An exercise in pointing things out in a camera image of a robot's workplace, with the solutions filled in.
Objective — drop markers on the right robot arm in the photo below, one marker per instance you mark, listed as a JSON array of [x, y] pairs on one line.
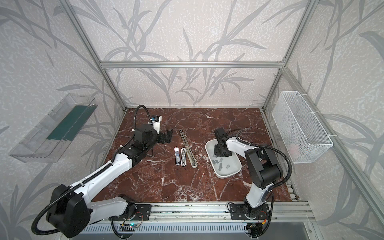
[[269, 168]]

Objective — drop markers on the white plastic tray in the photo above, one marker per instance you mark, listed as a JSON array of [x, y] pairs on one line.
[[233, 160]]

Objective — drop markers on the aluminium front rail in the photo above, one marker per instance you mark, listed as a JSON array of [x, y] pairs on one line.
[[221, 212]]

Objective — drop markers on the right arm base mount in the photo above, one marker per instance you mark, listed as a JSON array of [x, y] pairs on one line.
[[246, 212]]

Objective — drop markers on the white wire mesh basket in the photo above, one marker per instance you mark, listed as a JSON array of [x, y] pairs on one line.
[[303, 135]]

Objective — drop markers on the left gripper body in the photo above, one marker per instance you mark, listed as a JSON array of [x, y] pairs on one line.
[[163, 137]]

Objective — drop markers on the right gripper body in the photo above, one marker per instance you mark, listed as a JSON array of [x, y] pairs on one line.
[[221, 147]]

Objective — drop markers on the clear plastic wall bin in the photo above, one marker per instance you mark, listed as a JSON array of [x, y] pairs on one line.
[[48, 141]]

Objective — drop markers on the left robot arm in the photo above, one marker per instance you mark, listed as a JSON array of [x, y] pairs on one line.
[[71, 208]]

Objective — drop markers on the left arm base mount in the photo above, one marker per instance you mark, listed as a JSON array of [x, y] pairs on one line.
[[139, 212]]

